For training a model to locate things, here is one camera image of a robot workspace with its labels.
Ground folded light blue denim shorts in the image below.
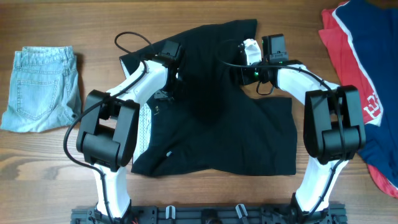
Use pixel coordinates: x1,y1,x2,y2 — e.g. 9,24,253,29
1,46,81,133

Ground red and navy shirt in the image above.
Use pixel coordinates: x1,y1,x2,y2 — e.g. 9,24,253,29
318,1,397,198

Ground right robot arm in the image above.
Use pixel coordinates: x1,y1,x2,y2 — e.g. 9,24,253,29
238,34,366,223

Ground black shorts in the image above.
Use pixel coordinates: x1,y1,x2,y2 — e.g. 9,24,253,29
132,19,297,177

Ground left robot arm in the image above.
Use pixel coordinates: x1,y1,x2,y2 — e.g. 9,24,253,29
71,40,183,223

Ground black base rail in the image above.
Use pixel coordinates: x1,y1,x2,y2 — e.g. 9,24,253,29
70,204,348,224

